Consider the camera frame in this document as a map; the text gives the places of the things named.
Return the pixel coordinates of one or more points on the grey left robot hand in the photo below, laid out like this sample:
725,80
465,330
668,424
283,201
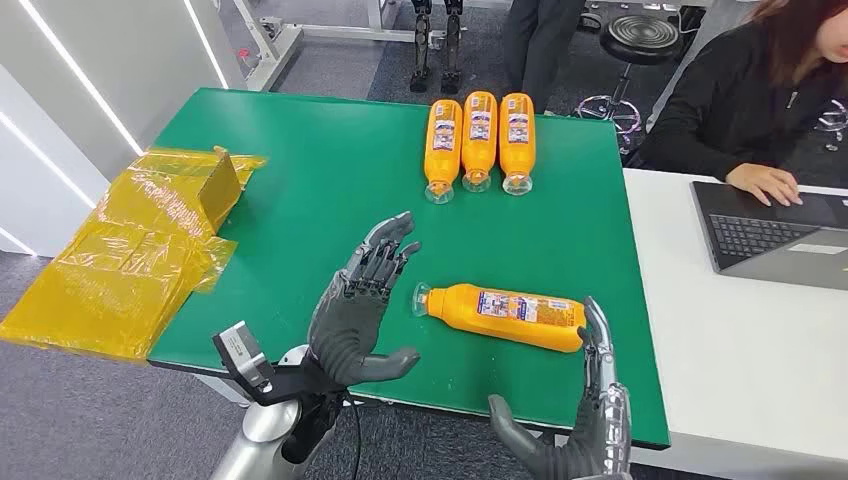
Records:
344,324

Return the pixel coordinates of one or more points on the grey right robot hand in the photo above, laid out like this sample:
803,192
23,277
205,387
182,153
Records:
576,457

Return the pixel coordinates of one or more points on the orange bottle with clear cap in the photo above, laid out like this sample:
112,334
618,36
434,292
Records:
442,156
510,321
479,149
517,149

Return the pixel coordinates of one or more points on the green table mat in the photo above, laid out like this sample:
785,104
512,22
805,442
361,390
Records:
331,199

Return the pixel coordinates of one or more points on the yellow plastic wrapped cartons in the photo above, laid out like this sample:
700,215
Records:
132,265

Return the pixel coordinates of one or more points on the black robot leg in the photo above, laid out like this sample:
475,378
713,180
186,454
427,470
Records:
452,46
420,46

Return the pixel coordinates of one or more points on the dark grey laptop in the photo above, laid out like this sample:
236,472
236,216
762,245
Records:
762,232

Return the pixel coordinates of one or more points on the person's hand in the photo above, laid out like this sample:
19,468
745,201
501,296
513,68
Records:
762,182

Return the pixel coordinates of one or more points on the standing person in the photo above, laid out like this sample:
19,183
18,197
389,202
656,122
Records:
536,46

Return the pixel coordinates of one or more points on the black round stool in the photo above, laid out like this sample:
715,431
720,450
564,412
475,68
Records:
639,40

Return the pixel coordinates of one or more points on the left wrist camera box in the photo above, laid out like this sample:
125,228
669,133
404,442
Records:
240,352

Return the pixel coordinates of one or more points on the white metal frame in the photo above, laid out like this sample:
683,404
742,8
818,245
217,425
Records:
278,53

